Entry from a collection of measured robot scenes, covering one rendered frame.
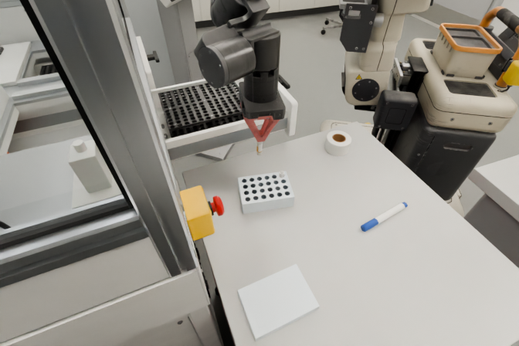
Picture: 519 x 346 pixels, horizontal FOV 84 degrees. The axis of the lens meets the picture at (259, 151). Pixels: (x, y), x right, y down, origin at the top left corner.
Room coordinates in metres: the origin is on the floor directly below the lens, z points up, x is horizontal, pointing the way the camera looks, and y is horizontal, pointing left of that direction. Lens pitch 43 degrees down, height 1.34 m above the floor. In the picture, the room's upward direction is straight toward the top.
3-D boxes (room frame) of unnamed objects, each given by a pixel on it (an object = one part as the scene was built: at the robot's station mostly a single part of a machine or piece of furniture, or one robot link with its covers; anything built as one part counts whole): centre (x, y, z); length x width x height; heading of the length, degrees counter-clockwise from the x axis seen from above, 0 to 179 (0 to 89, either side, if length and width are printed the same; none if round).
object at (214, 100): (0.66, 0.15, 0.87); 0.22 x 0.18 x 0.06; 113
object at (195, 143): (0.66, 0.16, 0.86); 0.40 x 0.26 x 0.06; 113
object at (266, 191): (0.44, -0.01, 0.78); 0.12 x 0.08 x 0.04; 100
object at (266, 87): (0.42, 0.00, 1.09); 0.10 x 0.07 x 0.07; 10
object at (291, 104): (0.74, -0.03, 0.87); 0.29 x 0.02 x 0.11; 23
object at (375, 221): (0.38, -0.29, 0.77); 0.14 x 0.02 x 0.02; 119
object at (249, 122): (0.43, 0.00, 1.02); 0.07 x 0.07 x 0.09; 10
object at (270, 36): (0.42, 0.00, 1.15); 0.07 x 0.06 x 0.07; 136
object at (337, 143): (0.62, -0.23, 0.78); 0.07 x 0.07 x 0.04
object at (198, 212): (0.32, 0.12, 0.88); 0.07 x 0.05 x 0.07; 23
